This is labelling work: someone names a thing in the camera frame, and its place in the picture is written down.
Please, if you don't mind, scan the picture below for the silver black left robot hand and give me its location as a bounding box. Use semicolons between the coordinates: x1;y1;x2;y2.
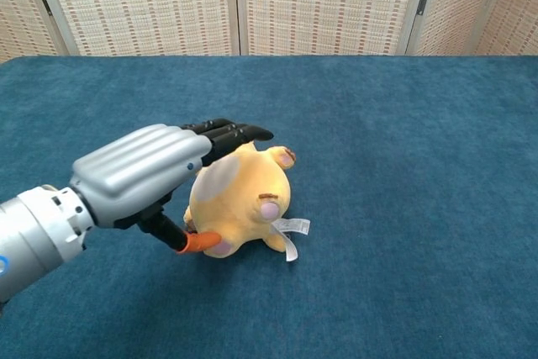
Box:
68;117;275;255

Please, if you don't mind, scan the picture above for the yellow plush toy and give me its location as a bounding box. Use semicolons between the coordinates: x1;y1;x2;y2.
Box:
183;141;312;263

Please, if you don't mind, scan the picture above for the woven folding screen panel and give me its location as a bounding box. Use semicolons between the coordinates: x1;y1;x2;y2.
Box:
234;0;433;56
28;0;241;57
0;0;60;64
404;0;508;56
470;0;538;56

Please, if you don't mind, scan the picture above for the blue velvet table cloth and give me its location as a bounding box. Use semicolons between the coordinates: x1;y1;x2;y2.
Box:
0;55;538;359

